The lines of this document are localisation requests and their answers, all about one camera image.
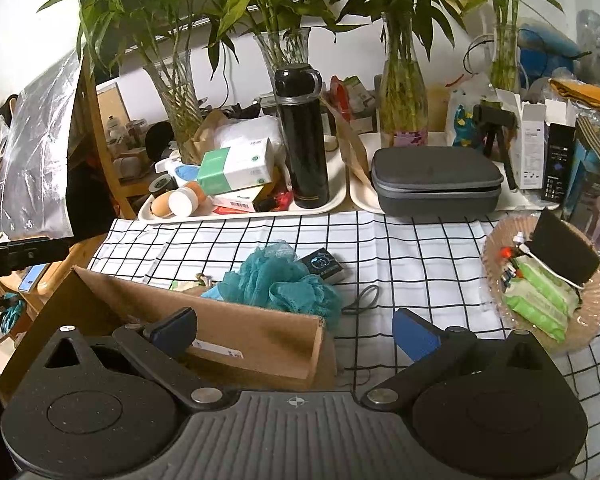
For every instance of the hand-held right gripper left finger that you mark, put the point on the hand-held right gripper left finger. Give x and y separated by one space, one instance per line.
172 332

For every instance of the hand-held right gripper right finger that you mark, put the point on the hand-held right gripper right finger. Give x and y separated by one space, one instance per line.
416 341

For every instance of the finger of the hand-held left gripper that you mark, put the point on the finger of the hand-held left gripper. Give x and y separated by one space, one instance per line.
20 257

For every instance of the woven round basket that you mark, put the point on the woven round basket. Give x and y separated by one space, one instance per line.
495 285

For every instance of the green wet wipe pack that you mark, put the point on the green wet wipe pack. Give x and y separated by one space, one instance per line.
532 312
550 277

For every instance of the smartphone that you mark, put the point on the smartphone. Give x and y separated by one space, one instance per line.
31 277

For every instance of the black white checkered tablecloth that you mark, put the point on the black white checkered tablecloth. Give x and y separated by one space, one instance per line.
420 260

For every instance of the brown cardboard box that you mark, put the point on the brown cardboard box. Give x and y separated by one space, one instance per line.
260 340

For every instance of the silver plastic bag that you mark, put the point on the silver plastic bag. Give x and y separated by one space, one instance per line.
35 150

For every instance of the teal bath loofah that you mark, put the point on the teal bath loofah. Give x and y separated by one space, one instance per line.
275 280

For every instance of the small black printed box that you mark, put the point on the small black printed box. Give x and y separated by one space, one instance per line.
325 265

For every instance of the wooden shelf rack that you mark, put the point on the wooden shelf rack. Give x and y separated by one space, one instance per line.
105 160

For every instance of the white orange-label jar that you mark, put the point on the white orange-label jar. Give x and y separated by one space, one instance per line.
185 202

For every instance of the white barcode box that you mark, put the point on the white barcode box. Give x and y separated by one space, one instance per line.
240 202

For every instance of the black tape roll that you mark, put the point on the black tape roll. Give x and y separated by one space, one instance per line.
162 185

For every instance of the white blue spray bottle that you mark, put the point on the white blue spray bottle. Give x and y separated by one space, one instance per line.
180 172

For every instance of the grey zip case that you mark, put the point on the grey zip case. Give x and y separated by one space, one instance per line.
435 180

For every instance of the black card in basket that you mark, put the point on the black card in basket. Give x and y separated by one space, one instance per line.
565 250

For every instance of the green white tissue pack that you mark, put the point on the green white tissue pack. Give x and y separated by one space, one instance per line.
237 165

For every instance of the black round foam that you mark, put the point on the black round foam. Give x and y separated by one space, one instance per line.
159 140

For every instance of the black thermos bottle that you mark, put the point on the black thermos bottle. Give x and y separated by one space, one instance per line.
302 150

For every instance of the white carton box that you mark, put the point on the white carton box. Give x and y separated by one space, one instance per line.
527 145

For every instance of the white printed plastic bag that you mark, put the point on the white printed plastic bag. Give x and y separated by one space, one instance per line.
465 120

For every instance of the black carton box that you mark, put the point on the black carton box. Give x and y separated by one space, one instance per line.
559 165

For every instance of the blue carton box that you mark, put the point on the blue carton box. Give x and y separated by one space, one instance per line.
582 180

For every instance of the black mini tripod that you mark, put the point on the black mini tripod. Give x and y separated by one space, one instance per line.
495 120

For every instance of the purple-label glass vase with bamboo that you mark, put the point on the purple-label glass vase with bamboo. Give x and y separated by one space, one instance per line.
402 90

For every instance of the green white carton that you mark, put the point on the green white carton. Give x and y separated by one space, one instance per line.
360 95

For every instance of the red snack packet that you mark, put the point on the red snack packet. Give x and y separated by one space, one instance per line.
339 100

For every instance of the yellow cloth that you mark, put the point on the yellow cloth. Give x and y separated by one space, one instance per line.
582 92

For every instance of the blue plush toy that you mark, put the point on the blue plush toy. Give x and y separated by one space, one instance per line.
545 52

